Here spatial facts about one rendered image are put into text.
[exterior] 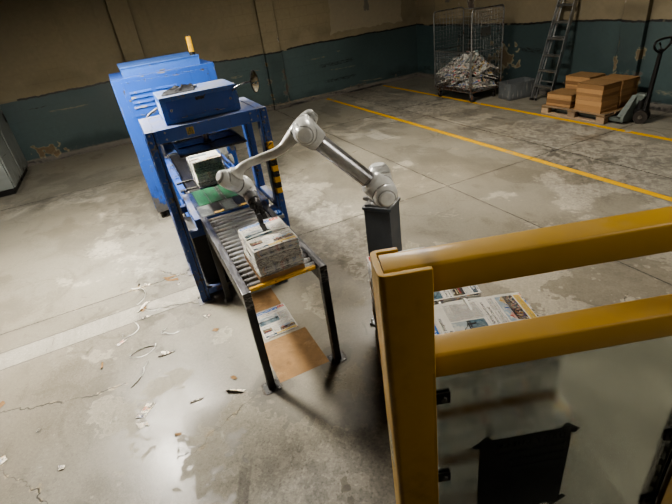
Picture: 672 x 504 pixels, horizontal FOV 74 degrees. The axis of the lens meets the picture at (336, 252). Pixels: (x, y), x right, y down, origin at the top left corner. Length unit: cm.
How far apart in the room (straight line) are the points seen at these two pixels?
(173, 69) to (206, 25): 537
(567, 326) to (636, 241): 20
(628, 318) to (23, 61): 1090
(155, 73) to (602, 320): 551
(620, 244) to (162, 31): 1068
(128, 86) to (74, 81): 523
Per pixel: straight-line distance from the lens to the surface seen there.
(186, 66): 605
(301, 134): 255
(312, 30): 1201
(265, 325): 372
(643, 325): 103
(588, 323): 97
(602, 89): 823
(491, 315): 154
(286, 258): 269
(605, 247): 86
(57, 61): 1110
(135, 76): 594
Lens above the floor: 224
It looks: 30 degrees down
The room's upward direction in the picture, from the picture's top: 9 degrees counter-clockwise
